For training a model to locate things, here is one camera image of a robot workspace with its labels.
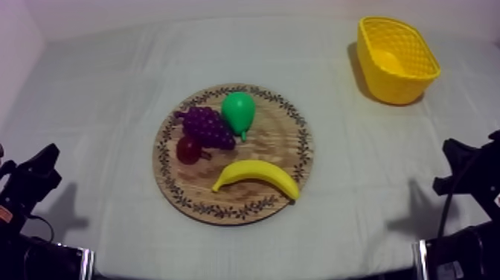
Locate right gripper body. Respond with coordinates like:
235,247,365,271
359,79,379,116
432,130,500,222

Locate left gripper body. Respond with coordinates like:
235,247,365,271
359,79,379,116
0,142,63,235

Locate yellow plastic basket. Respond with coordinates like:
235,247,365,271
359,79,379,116
356,16,442,106

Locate yellow toy banana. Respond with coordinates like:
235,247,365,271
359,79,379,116
211,159,301,202

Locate round wooden board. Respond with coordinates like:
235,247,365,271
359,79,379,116
152,83,315,226

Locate small red fruit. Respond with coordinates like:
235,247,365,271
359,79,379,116
176,135,213,165

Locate purple toy grapes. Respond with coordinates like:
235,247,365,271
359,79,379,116
173,106,237,151

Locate green toy pear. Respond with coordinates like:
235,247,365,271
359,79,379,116
220,91,257,142

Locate black cable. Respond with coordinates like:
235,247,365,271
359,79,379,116
25,213,55,244
436,150,482,239

